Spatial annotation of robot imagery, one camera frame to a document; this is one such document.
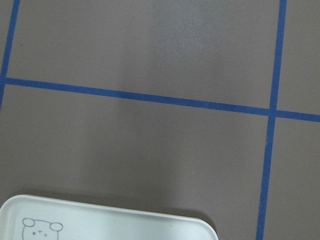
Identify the cream rabbit tray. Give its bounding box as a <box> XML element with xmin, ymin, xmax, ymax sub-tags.
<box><xmin>0</xmin><ymin>195</ymin><xmax>218</xmax><ymax>240</ymax></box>

